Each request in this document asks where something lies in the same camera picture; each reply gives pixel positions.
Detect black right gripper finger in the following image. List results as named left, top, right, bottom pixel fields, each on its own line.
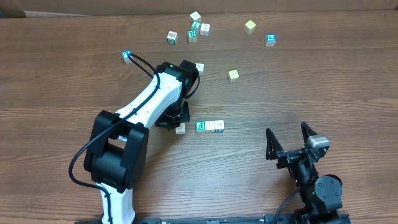
left=266, top=128, right=284, bottom=160
left=301, top=122, right=318, bottom=146

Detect red letter wooden block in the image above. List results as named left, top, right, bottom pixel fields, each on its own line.
left=175, top=123, right=186, bottom=134

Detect green C wooden block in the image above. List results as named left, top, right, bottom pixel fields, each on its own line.
left=195, top=121, right=206, bottom=133

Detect plain wooden picture block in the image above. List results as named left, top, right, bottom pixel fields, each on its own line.
left=205, top=121, right=215, bottom=133

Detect blue side wooden block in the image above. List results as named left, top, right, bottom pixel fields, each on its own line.
left=215, top=120, right=224, bottom=133

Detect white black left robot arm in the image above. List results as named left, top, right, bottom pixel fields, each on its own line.
left=83, top=60, right=199, bottom=223

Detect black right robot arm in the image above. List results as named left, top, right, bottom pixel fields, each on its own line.
left=264, top=122, right=351, bottom=224

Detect white picture wooden block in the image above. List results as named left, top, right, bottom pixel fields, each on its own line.
left=196, top=63, right=205, bottom=75

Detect yellow top wooden block near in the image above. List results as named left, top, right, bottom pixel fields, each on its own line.
left=228, top=70, right=239, bottom=83

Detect yellow wooden block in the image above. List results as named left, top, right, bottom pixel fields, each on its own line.
left=244, top=20, right=256, bottom=34
left=228, top=70, right=239, bottom=83

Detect green B wooden block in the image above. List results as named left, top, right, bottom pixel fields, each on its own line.
left=167, top=30, right=178, bottom=45

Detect green R wooden block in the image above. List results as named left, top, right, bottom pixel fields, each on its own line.
left=187, top=30, right=197, bottom=43

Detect blue top wooden block left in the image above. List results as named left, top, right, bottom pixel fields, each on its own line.
left=122, top=50, right=132, bottom=63

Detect white X wooden block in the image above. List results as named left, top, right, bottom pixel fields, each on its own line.
left=200, top=23, right=210, bottom=36

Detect green L wooden block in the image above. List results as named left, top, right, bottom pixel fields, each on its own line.
left=191, top=21, right=201, bottom=32

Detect white top block back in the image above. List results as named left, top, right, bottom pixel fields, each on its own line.
left=190, top=11, right=201, bottom=22

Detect blue top wooden block right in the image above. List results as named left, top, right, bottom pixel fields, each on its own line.
left=265, top=34, right=276, bottom=47

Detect yellow top wooden block far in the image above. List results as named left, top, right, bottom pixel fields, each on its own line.
left=244, top=20, right=256, bottom=34

